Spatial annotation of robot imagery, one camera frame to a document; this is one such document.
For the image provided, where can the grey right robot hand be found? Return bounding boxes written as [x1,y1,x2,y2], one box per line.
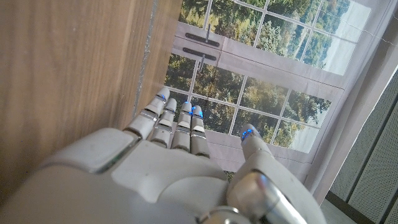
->
[0,86,327,224]

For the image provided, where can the printed window garden backdrop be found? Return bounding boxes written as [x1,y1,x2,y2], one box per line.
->
[163,0,398,205]

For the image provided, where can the grey perforated panel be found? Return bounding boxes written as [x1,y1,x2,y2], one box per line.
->
[325,65,398,224]

